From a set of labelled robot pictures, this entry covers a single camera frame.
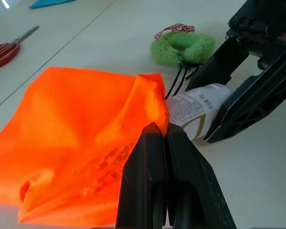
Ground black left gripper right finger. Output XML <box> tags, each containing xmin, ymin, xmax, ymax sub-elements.
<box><xmin>166</xmin><ymin>123</ymin><xmax>238</xmax><ymax>229</ymax></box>

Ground orange fabric pouch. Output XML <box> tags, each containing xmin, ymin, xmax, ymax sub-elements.
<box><xmin>0</xmin><ymin>66</ymin><xmax>170</xmax><ymax>225</ymax></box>

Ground teal flat sheet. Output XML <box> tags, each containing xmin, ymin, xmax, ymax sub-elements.
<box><xmin>29</xmin><ymin>0</ymin><xmax>75</xmax><ymax>10</ymax></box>

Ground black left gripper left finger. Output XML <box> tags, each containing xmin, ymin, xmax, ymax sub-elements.
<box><xmin>115</xmin><ymin>122</ymin><xmax>168</xmax><ymax>229</ymax></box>

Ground green fluffy scrunchie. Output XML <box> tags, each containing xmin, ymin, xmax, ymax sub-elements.
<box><xmin>150</xmin><ymin>23</ymin><xmax>216</xmax><ymax>66</ymax></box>

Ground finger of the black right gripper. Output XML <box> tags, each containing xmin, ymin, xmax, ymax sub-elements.
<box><xmin>204</xmin><ymin>45</ymin><xmax>286</xmax><ymax>144</ymax></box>
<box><xmin>184</xmin><ymin>37</ymin><xmax>250</xmax><ymax>93</ymax></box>

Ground white printed tube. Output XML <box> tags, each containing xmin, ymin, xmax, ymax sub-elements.
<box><xmin>168</xmin><ymin>82</ymin><xmax>232</xmax><ymax>142</ymax></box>

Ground red-handled scissors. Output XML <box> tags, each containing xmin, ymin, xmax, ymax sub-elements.
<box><xmin>0</xmin><ymin>25</ymin><xmax>41</xmax><ymax>71</ymax></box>

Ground black drawstring cord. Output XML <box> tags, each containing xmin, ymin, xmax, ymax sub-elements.
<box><xmin>165</xmin><ymin>62</ymin><xmax>204</xmax><ymax>99</ymax></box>

